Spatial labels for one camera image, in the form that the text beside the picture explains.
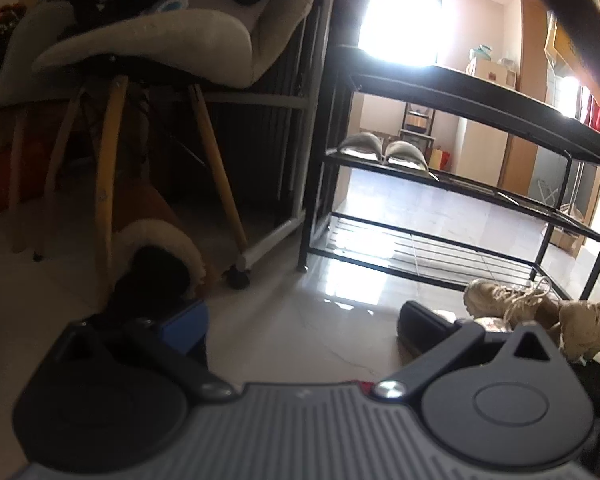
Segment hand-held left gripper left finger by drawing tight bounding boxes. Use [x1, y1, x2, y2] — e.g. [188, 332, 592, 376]
[50, 299, 237, 403]

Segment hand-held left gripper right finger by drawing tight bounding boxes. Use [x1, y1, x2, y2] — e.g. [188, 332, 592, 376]
[371, 301, 556, 402]

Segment black metal shoe rack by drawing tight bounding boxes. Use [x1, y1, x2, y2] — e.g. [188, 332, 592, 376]
[297, 44, 600, 306]

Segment beige chunky sneaker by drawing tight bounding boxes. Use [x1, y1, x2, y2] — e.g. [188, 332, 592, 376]
[557, 292, 600, 363]
[464, 277, 561, 333]

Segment person's left brown fur boot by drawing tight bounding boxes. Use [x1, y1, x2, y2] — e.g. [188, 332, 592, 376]
[107, 182, 216, 306]

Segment tan box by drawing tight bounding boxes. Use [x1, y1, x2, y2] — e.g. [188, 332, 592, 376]
[550, 227, 586, 258]

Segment wooden stand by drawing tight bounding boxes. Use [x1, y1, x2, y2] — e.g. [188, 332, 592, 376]
[400, 102, 436, 148]

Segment red box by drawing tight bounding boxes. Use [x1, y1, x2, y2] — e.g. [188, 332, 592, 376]
[0, 140, 56, 216]

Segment wooden wardrobe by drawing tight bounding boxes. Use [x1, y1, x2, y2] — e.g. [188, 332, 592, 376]
[497, 0, 568, 196]

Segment white cabinet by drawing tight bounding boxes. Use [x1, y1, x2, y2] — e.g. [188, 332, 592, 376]
[467, 55, 518, 91]

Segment red hanging cloth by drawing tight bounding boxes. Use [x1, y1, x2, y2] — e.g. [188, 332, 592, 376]
[577, 85, 600, 131]

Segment cream chair with wooden legs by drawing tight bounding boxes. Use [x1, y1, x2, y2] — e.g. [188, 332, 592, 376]
[10, 0, 316, 311]

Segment red flowers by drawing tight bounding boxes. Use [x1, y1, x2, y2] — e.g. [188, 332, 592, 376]
[0, 4, 26, 46]

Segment white wire drying rack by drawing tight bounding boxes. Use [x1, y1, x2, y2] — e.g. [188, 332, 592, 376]
[530, 177, 563, 206]

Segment white frame wheeled cart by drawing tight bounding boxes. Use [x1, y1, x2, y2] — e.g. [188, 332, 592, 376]
[200, 0, 351, 291]

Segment yellow wall poster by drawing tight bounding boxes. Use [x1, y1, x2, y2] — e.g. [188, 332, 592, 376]
[545, 10, 596, 86]

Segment dark blurred strap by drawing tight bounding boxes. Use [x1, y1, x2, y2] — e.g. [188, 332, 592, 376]
[500, 0, 600, 126]

